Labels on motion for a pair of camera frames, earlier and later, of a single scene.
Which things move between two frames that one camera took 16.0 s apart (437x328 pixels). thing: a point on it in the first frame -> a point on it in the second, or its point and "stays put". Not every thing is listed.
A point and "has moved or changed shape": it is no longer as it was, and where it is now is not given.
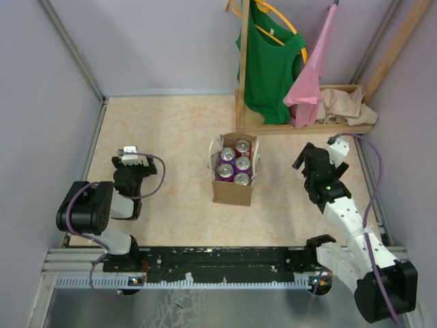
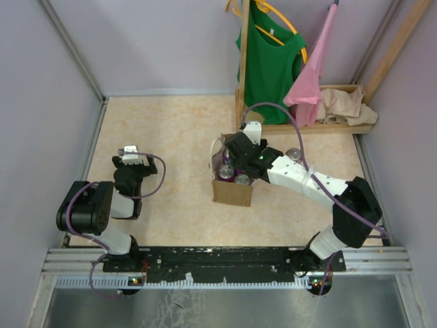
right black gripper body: x=336 y=173 -> x=236 y=163
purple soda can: x=226 y=173 stays put
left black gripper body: x=139 y=171 stays put
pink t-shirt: x=304 y=97 stays put
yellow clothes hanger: x=263 y=6 stays put
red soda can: x=243 y=149 has moved or changed shape
